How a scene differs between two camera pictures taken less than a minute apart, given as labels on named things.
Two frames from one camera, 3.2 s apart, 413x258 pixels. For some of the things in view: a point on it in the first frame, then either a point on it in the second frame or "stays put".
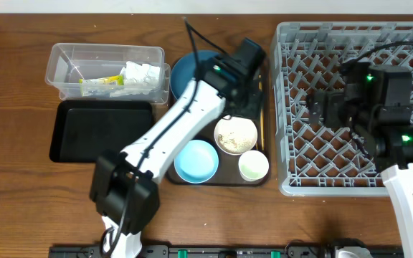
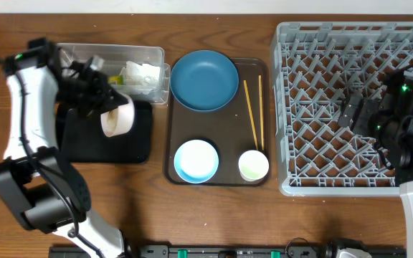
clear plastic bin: [108, 72] stays put
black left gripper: [249, 102] → [103, 99]
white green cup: [253, 165] stays put
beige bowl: [236, 136] → [120, 120]
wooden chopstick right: [262, 119] stays put
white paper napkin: [135, 74] stays put
